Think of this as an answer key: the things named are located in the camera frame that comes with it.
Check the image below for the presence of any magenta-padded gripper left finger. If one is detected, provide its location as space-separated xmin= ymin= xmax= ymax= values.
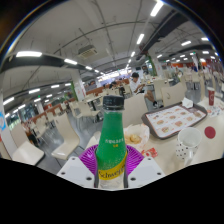
xmin=56 ymin=143 xmax=100 ymax=189

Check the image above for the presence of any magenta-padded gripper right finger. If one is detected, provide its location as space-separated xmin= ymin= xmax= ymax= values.
xmin=124 ymin=145 xmax=166 ymax=190

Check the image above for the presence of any green drink bottle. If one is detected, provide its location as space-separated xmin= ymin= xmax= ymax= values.
xmin=94 ymin=95 xmax=129 ymax=191

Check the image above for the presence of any red sauce packet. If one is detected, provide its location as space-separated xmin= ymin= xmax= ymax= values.
xmin=141 ymin=147 xmax=159 ymax=159

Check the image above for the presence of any dark food tray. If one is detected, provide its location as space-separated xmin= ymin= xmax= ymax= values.
xmin=141 ymin=102 xmax=208 ymax=140

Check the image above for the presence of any beige rectangular table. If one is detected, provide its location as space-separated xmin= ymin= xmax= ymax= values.
xmin=11 ymin=139 xmax=45 ymax=167

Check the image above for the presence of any white polka-dot mug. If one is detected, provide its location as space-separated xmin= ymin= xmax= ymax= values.
xmin=175 ymin=126 xmax=203 ymax=167

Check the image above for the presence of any printed paper tray liner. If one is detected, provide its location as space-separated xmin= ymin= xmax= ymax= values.
xmin=145 ymin=105 xmax=204 ymax=138

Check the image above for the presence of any beige chair group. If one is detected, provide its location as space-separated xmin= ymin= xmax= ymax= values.
xmin=9 ymin=68 xmax=224 ymax=158

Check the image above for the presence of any flat round red coaster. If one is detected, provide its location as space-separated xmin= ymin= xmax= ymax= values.
xmin=203 ymin=126 xmax=217 ymax=140

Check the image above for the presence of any red paper cup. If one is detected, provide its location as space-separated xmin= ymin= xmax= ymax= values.
xmin=206 ymin=86 xmax=216 ymax=107

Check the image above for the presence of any ceiling air conditioner unit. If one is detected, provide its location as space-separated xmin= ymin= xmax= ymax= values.
xmin=77 ymin=44 xmax=99 ymax=59

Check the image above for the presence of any ceiling light group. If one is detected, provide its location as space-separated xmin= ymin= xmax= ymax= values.
xmin=3 ymin=0 xmax=224 ymax=118

